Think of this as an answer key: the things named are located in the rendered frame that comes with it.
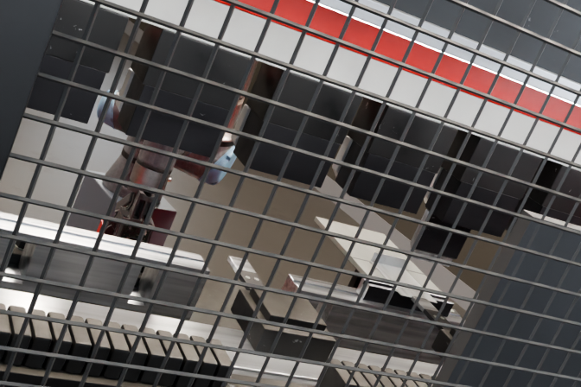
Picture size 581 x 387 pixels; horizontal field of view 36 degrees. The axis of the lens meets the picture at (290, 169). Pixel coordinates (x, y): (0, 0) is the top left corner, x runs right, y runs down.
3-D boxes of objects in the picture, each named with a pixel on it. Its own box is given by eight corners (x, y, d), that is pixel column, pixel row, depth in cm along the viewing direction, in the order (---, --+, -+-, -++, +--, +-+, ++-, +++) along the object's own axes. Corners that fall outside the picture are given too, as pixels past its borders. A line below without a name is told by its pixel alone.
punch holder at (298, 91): (303, 168, 155) (341, 80, 151) (322, 188, 148) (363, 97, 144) (226, 146, 148) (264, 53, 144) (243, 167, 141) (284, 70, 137)
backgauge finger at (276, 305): (264, 274, 151) (276, 249, 150) (326, 363, 130) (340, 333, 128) (201, 261, 146) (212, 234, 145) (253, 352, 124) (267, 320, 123)
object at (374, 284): (439, 308, 176) (445, 295, 175) (447, 317, 173) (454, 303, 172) (355, 291, 166) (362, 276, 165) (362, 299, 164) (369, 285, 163)
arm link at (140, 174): (133, 156, 186) (170, 168, 188) (126, 177, 186) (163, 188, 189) (137, 166, 179) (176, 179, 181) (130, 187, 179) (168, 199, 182)
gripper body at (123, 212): (110, 243, 180) (130, 188, 178) (106, 229, 188) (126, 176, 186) (146, 253, 183) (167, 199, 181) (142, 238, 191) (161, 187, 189)
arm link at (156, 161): (196, 123, 186) (184, 125, 177) (177, 172, 187) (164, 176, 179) (162, 108, 187) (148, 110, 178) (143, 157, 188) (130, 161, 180)
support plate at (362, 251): (382, 237, 198) (384, 233, 197) (443, 299, 175) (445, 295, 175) (313, 220, 189) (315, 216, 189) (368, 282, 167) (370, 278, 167)
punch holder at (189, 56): (199, 138, 145) (237, 44, 141) (214, 159, 138) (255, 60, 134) (111, 114, 138) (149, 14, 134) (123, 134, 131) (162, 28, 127)
